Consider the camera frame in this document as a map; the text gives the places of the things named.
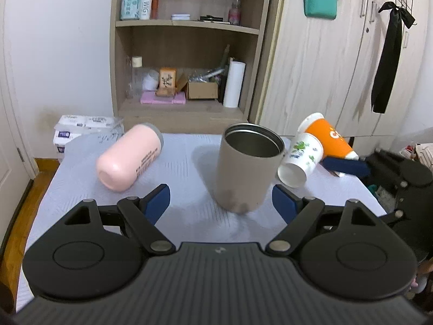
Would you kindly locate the teal pump bottle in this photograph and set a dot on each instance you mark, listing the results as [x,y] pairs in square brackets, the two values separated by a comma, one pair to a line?
[130,6]

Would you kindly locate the pink flat box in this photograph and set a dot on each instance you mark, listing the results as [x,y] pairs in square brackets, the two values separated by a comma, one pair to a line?
[162,99]

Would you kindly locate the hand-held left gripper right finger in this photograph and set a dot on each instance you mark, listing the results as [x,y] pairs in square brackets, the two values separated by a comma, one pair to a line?
[283,203]

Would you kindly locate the white tissue pack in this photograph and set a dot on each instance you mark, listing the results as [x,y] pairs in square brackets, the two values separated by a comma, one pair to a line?
[81,125]

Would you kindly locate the wooden shelf unit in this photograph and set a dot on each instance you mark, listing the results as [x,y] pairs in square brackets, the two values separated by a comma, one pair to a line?
[189,47]

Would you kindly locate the orange slim bottle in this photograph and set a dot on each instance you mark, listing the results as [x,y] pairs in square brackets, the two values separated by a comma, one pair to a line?
[155,6]

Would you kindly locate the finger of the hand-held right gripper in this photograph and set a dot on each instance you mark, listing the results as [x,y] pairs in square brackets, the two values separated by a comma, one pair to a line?
[396,215]
[345,166]

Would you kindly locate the pink glass jar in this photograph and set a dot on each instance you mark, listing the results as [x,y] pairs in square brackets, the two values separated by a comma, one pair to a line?
[234,14]

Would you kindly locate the light wooden wardrobe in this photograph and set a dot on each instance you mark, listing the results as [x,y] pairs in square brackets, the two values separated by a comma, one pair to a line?
[324,67]

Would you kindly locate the white round container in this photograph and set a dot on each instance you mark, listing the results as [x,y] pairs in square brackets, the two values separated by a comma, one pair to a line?
[150,80]

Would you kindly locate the white paper roll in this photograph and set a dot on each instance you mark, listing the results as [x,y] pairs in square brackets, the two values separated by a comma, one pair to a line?
[234,84]

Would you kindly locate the clear bottle beige cap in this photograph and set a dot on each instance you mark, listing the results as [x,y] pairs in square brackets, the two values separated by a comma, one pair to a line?
[136,78]

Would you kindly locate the white tall bottle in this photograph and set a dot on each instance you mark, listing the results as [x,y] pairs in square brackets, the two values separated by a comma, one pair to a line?
[146,3]

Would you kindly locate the pale blue table cloth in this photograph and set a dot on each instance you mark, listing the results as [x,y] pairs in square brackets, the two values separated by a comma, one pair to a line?
[189,176]

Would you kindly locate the small white flat box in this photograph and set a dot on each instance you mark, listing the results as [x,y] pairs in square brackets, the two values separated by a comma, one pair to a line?
[180,17]

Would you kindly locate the beige metal cup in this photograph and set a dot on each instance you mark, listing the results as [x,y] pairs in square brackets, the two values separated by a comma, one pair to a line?
[244,169]

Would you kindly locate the open cardboard box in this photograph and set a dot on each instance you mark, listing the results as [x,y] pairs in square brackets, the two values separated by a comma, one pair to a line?
[202,89]

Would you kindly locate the orange paper cup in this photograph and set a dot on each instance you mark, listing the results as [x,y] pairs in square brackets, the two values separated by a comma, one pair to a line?
[330,137]

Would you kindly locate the wooden floral box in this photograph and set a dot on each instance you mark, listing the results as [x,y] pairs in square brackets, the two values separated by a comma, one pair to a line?
[167,78]

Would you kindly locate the black ribbon bow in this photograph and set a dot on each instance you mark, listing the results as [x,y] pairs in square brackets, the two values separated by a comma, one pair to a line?
[387,57]

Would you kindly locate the white door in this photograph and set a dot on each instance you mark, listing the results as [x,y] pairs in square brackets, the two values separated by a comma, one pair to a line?
[10,108]

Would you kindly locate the pile of clothes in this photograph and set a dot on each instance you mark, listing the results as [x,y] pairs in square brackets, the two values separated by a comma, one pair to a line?
[421,152]

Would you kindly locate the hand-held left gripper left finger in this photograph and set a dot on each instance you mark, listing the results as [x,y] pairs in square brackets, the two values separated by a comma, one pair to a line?
[158,200]

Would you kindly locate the white paper cup green print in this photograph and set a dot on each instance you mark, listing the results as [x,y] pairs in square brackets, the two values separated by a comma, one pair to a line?
[301,162]

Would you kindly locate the pink cup grey lid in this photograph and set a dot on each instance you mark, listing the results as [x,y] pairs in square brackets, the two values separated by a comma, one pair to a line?
[128,157]

